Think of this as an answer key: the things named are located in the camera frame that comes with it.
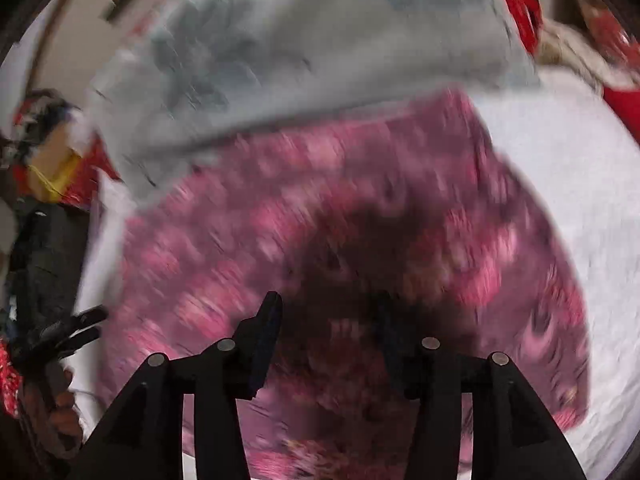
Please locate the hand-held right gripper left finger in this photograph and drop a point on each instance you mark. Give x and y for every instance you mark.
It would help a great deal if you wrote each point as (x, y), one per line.
(265, 345)

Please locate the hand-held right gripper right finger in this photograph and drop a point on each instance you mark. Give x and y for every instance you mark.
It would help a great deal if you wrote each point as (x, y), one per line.
(392, 345)

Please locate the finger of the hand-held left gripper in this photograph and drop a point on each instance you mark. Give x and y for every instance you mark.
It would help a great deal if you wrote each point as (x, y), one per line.
(90, 316)
(80, 340)

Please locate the pink floral garment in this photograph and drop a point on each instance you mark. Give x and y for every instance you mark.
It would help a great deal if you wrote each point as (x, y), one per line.
(300, 240)

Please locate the pile of mixed clothes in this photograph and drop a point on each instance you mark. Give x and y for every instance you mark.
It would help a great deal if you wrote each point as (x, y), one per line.
(40, 115)

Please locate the person's left hand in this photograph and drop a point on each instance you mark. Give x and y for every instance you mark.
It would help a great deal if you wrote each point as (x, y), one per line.
(65, 415)

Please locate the red patterned cloth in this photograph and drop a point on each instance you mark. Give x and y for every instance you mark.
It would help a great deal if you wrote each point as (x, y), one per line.
(9, 380)

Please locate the dark green jacket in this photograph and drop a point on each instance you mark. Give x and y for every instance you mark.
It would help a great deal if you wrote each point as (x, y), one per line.
(47, 260)

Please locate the white quilted bed cover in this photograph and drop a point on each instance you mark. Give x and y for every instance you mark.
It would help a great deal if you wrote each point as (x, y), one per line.
(560, 190)

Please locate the grey flower print pillow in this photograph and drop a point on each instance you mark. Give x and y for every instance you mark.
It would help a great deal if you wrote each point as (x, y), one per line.
(310, 45)

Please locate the plain red cloth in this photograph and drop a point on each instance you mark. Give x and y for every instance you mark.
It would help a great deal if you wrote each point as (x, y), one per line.
(622, 110)

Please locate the red floral bedding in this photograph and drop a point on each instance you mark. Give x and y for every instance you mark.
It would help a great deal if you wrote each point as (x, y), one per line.
(520, 5)

